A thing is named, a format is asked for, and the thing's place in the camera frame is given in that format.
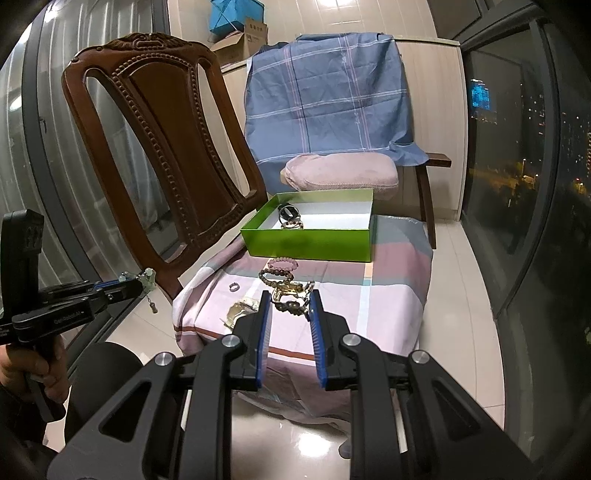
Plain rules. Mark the carved wooden chair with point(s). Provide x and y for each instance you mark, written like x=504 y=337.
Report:
x=166 y=138

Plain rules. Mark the blue plaid cloth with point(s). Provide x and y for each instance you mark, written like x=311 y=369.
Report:
x=323 y=92

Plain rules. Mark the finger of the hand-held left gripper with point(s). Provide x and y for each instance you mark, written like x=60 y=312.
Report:
x=124 y=291
x=108 y=285

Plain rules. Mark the green cardboard box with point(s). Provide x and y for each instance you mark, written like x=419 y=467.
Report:
x=314 y=244

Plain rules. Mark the brown cardboard box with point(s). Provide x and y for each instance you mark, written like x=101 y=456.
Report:
x=240 y=46

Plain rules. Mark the person's left hand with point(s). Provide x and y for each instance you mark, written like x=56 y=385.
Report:
x=14 y=369

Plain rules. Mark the pink pillow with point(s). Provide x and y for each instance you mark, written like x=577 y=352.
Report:
x=341 y=170

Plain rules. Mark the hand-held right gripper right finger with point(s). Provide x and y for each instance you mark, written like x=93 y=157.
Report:
x=318 y=341

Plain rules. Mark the black wristwatch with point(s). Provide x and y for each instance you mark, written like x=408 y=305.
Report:
x=287 y=211

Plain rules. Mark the dark framed glass window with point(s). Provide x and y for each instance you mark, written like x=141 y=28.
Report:
x=508 y=161

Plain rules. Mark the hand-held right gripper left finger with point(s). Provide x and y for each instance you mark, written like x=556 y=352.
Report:
x=263 y=341

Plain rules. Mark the person's dark trousers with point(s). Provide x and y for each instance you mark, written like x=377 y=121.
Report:
x=106 y=364

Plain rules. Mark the dark wooden armchair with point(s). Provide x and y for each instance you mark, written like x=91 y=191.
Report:
x=438 y=159

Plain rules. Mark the blue box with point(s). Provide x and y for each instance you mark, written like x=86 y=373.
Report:
x=226 y=18

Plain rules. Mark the pink plaid cloth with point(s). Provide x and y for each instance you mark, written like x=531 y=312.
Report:
x=369 y=300

